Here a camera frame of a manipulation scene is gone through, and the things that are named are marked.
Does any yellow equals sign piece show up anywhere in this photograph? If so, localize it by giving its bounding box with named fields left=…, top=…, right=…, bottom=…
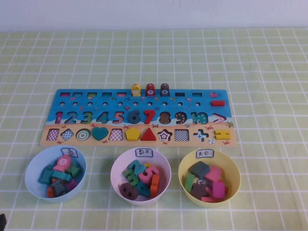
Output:
left=215, top=129, right=231, bottom=140

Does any light blue bowl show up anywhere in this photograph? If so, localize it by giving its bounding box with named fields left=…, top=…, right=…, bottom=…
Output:
left=25, top=145, right=87, bottom=203

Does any teal striped fish piece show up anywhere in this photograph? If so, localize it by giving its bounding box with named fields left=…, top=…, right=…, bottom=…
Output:
left=37, top=166, right=55, bottom=185

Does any dark grey fish piece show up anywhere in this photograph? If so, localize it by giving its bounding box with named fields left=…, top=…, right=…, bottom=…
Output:
left=52, top=180, right=66, bottom=197

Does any teal plain fish piece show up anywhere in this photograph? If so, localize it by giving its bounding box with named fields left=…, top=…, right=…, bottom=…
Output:
left=51, top=170, right=72, bottom=181

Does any purple fish piece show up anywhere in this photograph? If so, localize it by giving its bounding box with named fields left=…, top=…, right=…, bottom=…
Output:
left=64, top=179, right=79, bottom=191

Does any pink fish piece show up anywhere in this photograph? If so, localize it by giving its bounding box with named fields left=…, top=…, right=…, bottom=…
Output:
left=52, top=154, right=73, bottom=173

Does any green fish piece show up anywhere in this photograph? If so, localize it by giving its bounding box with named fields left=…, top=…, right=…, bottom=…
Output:
left=64, top=162, right=81, bottom=178

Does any paper label on blue bowl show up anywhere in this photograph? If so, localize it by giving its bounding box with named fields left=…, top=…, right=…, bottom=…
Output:
left=60, top=147, right=79, bottom=158

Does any teal heart piece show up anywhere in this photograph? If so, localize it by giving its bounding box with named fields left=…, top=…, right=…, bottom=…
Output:
left=91, top=127, right=109, bottom=141

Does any yellow pentagon piece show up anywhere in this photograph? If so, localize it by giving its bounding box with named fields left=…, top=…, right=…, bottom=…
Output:
left=125, top=127, right=141, bottom=141

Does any orange number piece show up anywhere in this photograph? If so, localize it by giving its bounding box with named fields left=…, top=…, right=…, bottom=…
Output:
left=150, top=174, right=160, bottom=198

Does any paper label on pink bowl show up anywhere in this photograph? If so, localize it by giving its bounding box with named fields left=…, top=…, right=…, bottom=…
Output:
left=135, top=147, right=154, bottom=159

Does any pale pink bowl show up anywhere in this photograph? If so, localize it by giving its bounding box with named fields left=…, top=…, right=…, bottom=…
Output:
left=110, top=147, right=172, bottom=206

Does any red triangle piece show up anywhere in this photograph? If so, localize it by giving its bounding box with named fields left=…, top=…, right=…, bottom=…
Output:
left=140, top=127, right=159, bottom=141

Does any blue number puzzle board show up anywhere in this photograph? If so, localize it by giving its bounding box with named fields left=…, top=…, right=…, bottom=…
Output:
left=39, top=89, right=238, bottom=147

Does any green shape piece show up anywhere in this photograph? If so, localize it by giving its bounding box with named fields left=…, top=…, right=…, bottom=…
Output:
left=184, top=173, right=195, bottom=192

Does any red fish peg piece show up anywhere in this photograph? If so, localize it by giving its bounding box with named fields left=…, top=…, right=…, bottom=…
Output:
left=145, top=83, right=156, bottom=97

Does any brown star piece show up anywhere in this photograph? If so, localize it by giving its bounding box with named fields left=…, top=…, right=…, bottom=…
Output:
left=191, top=182, right=210, bottom=200

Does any dark grey diamond piece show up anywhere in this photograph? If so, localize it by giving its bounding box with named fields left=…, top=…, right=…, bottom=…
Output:
left=188, top=161, right=211, bottom=180

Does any coral red shape piece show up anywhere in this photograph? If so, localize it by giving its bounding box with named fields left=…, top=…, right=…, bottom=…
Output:
left=201, top=187, right=229, bottom=203

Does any paper label on yellow bowl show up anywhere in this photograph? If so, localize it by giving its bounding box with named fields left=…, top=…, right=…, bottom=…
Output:
left=195, top=149, right=214, bottom=159

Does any pink square piece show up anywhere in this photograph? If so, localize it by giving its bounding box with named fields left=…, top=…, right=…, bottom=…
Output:
left=204, top=166, right=223, bottom=183

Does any magenta rectangle piece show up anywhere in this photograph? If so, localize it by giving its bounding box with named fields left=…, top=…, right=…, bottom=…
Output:
left=211, top=180, right=226, bottom=198

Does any yellow bowl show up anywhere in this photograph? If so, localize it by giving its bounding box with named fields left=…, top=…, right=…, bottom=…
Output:
left=178, top=148, right=241, bottom=207

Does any brown number eight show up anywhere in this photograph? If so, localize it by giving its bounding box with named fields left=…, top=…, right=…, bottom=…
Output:
left=119, top=182, right=140, bottom=200

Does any green number three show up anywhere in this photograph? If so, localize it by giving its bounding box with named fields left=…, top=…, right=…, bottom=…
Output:
left=123, top=169, right=138, bottom=184

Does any teal number two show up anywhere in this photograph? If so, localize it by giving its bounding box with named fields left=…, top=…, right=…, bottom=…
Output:
left=127, top=160, right=145, bottom=176

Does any teal number four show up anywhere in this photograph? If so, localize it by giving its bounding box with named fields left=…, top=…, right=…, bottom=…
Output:
left=136, top=180, right=152, bottom=198

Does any pink number five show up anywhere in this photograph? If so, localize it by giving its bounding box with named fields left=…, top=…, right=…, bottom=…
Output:
left=138, top=166, right=160, bottom=184

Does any dark blue number six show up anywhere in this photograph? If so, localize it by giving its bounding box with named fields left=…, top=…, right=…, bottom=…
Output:
left=128, top=109, right=141, bottom=125

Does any red number seven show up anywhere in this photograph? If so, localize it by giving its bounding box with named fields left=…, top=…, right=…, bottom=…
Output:
left=143, top=109, right=156, bottom=125

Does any green checkered tablecloth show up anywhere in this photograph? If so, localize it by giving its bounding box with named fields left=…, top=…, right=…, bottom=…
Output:
left=0, top=28, right=308, bottom=231

